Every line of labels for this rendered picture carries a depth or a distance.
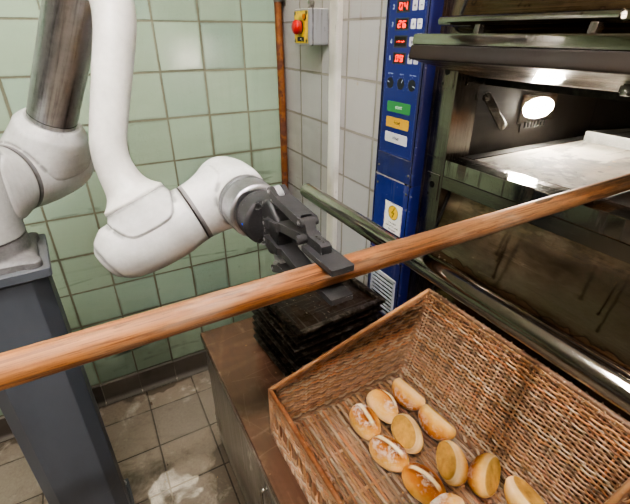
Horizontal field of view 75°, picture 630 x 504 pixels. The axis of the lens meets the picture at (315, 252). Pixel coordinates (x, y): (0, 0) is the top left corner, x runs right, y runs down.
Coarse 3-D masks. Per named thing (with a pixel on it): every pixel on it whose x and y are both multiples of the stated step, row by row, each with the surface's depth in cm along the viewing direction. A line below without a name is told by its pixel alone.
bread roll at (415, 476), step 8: (408, 464) 88; (416, 464) 87; (408, 472) 86; (416, 472) 85; (424, 472) 85; (432, 472) 85; (408, 480) 85; (416, 480) 84; (424, 480) 83; (432, 480) 83; (440, 480) 85; (408, 488) 85; (416, 488) 84; (424, 488) 83; (432, 488) 82; (440, 488) 83; (416, 496) 84; (424, 496) 83; (432, 496) 82
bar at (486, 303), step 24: (312, 192) 80; (336, 216) 73; (360, 216) 68; (384, 240) 62; (408, 264) 58; (432, 264) 54; (456, 288) 51; (480, 288) 49; (480, 312) 48; (504, 312) 45; (528, 336) 43; (552, 336) 41; (552, 360) 41; (576, 360) 39; (600, 360) 38; (600, 384) 37; (624, 384) 36; (624, 408) 36
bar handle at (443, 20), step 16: (448, 16) 76; (464, 16) 73; (480, 16) 70; (496, 16) 68; (512, 16) 65; (528, 16) 63; (544, 16) 61; (560, 16) 59; (576, 16) 57; (592, 16) 55; (608, 16) 54; (624, 16) 53; (480, 32) 71; (592, 32) 56
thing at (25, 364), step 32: (576, 192) 68; (608, 192) 72; (480, 224) 57; (512, 224) 61; (352, 256) 48; (384, 256) 50; (416, 256) 53; (256, 288) 43; (288, 288) 44; (320, 288) 47; (128, 320) 38; (160, 320) 38; (192, 320) 40; (32, 352) 34; (64, 352) 35; (96, 352) 36; (0, 384) 33
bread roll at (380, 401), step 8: (376, 392) 103; (384, 392) 103; (368, 400) 103; (376, 400) 101; (384, 400) 101; (392, 400) 101; (376, 408) 100; (384, 408) 99; (392, 408) 99; (384, 416) 99; (392, 416) 99
